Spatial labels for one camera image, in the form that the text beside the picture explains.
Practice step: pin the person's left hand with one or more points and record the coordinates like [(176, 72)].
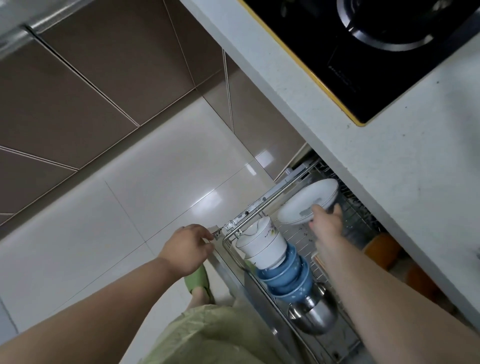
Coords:
[(185, 249)]

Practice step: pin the person's right hand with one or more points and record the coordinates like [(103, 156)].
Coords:
[(328, 228)]

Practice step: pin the person's right thumb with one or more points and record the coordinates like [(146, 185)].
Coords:
[(319, 210)]

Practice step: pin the person's left fingers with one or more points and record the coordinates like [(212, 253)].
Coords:
[(205, 234)]

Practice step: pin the white plate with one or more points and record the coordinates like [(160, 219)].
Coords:
[(305, 200)]

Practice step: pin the person's left forearm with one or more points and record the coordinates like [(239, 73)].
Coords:
[(93, 311)]

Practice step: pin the person's right forearm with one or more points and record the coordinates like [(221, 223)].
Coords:
[(382, 300)]

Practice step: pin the green slipper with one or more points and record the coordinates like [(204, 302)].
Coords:
[(195, 279)]

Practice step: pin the white printed bowl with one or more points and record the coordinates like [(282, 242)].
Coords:
[(262, 240)]

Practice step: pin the blue bowl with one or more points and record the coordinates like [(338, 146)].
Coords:
[(287, 262), (298, 275), (300, 292)]

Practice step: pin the orange bowl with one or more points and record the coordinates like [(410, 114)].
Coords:
[(382, 251), (422, 283)]

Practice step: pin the light green garment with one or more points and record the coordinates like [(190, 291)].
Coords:
[(210, 337)]

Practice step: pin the brown cabinet door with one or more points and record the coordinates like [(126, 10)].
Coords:
[(123, 56), (56, 105), (30, 183), (262, 123)]

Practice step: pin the stainless steel bowl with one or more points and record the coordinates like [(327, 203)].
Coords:
[(313, 315)]

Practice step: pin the black glass gas hob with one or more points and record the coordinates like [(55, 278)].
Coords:
[(311, 48)]

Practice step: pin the silver drawer slide rail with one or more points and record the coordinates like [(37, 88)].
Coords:
[(262, 202)]

